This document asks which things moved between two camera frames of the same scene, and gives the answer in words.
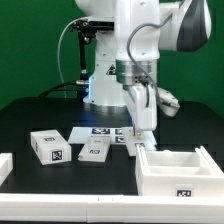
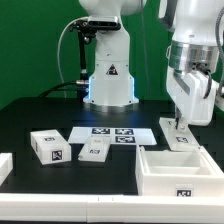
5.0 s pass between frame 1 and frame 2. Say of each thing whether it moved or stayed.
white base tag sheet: stayed
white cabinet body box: stayed
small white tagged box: stayed
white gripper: moved
